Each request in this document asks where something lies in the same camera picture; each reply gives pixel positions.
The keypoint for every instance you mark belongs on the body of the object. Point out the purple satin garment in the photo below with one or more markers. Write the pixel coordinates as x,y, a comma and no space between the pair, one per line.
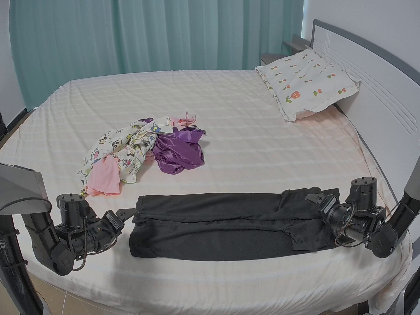
177,153

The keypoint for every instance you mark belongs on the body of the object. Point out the blue-green curtain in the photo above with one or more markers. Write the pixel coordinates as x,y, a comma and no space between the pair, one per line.
131,28

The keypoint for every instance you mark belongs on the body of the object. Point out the white printed pyjama top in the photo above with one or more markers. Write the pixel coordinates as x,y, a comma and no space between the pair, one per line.
134,143

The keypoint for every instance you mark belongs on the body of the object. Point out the bed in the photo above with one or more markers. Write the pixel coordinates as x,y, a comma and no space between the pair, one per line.
229,110

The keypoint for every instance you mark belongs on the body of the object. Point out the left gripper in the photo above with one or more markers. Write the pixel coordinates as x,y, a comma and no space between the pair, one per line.
106,231

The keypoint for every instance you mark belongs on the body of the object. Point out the pale pink garment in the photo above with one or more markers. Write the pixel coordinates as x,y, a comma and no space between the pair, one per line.
183,120

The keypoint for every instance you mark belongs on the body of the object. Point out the white printed pillow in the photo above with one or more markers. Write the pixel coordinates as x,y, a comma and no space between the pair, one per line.
308,80

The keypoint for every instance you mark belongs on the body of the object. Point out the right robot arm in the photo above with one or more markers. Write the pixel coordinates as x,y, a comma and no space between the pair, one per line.
380,241

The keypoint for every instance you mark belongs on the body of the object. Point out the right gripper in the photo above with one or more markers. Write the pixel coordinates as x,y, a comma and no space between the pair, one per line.
338,217

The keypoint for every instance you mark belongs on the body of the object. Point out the grey bedside table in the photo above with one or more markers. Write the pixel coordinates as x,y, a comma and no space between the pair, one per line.
269,58

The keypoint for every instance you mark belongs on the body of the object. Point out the black polo shirt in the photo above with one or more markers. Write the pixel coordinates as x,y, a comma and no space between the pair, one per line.
213,228

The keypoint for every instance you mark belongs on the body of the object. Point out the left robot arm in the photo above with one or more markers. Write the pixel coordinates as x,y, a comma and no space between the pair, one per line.
42,238

